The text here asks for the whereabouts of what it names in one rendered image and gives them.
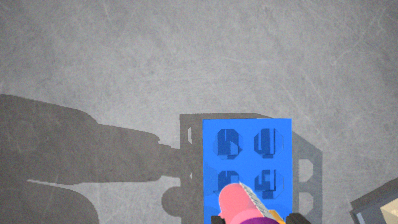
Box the pink tube cap with orange dot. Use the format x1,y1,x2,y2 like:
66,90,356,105
218,181,281,224

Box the blue tube rack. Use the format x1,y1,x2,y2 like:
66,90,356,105
202,118,292,224

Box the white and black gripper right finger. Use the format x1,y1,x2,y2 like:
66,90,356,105
286,213,311,224

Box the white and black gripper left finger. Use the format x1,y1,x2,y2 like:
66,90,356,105
211,215,226,224

